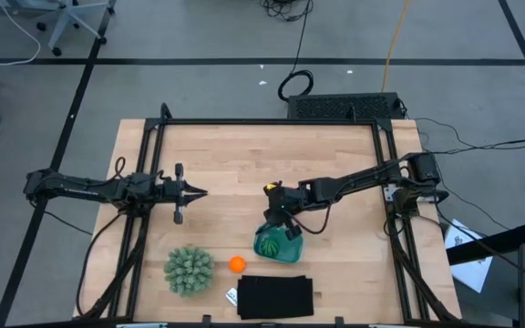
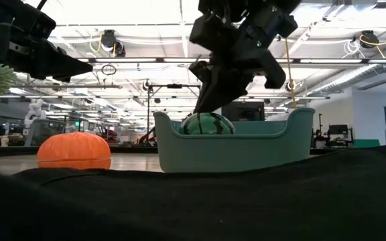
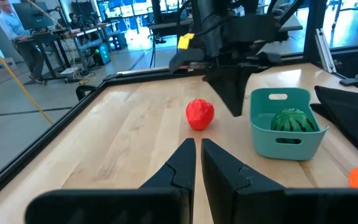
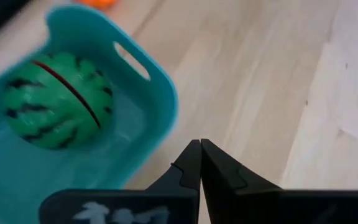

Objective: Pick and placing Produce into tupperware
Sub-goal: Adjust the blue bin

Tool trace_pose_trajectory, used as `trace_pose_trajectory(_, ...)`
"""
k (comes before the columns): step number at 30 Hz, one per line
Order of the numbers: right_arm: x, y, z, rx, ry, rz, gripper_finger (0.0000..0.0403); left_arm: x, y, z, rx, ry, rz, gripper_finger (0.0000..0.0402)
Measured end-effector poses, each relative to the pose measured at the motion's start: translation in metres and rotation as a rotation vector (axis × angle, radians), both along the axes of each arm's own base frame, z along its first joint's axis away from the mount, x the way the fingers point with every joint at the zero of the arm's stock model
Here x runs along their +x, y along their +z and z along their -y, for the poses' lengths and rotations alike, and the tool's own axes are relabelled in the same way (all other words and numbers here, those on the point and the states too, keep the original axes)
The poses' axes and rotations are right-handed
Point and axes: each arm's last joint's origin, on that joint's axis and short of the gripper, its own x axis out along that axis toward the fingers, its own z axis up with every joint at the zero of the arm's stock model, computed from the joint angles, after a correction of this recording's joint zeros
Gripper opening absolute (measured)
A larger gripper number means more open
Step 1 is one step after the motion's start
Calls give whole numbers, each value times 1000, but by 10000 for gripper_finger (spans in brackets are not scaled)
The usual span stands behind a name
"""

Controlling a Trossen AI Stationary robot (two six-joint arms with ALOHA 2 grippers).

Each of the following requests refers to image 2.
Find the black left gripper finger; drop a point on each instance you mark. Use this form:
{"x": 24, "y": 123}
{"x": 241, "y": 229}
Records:
{"x": 59, "y": 65}

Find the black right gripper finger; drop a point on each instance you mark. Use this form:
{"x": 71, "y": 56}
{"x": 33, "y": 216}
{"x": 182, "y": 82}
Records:
{"x": 223, "y": 90}
{"x": 200, "y": 71}

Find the green striped toy watermelon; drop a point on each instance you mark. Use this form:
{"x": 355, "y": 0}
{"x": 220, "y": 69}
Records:
{"x": 206, "y": 125}

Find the orange toy fruit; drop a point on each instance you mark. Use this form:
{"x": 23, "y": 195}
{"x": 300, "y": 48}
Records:
{"x": 74, "y": 149}

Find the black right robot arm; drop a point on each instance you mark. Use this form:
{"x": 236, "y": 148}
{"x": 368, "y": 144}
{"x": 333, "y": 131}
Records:
{"x": 280, "y": 4}

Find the black monitor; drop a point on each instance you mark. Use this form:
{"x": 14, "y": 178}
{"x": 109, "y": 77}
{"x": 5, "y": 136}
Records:
{"x": 246, "y": 112}

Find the white robot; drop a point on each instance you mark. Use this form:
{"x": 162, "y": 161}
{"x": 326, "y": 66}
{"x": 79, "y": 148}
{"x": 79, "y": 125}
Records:
{"x": 35, "y": 110}

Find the teal plastic container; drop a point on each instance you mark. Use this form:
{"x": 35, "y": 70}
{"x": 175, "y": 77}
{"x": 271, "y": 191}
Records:
{"x": 233, "y": 154}

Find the grey cart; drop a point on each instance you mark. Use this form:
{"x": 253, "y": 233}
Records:
{"x": 45, "y": 132}

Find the black folded cloth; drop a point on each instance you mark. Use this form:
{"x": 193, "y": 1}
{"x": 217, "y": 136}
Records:
{"x": 193, "y": 207}

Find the black equipment stand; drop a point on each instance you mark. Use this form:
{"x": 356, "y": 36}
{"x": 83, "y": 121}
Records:
{"x": 338, "y": 130}

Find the green box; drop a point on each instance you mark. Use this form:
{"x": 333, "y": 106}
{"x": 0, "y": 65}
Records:
{"x": 366, "y": 144}

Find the black stand frame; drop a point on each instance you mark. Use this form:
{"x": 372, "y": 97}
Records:
{"x": 174, "y": 86}

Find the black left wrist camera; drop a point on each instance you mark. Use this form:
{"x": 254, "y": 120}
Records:
{"x": 35, "y": 21}

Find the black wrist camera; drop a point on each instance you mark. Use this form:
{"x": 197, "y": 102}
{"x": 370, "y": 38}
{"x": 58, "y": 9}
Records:
{"x": 35, "y": 21}
{"x": 204, "y": 33}

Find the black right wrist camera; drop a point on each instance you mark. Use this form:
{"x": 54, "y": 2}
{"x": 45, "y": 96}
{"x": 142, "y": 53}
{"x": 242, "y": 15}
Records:
{"x": 204, "y": 33}

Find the black aluminium table frame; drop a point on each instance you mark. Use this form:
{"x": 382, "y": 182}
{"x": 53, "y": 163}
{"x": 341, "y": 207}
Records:
{"x": 12, "y": 151}

